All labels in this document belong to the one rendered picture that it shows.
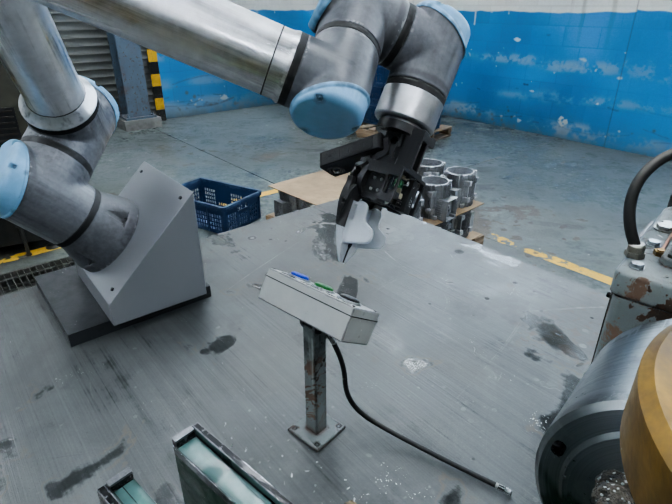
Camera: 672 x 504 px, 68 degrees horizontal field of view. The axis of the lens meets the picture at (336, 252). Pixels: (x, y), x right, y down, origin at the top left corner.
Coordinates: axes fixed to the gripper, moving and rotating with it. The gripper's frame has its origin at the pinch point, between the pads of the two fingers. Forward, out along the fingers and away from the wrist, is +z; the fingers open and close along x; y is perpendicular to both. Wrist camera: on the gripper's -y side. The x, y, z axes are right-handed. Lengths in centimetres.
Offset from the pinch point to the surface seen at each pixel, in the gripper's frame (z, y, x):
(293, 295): 8.2, -2.5, -3.5
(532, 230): -62, -67, 299
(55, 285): 33, -77, 2
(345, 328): 9.1, 7.8, -3.5
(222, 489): 31.8, 5.4, -12.5
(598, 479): 10.3, 40.2, -6.9
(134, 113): -66, -569, 271
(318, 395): 22.4, 0.8, 7.4
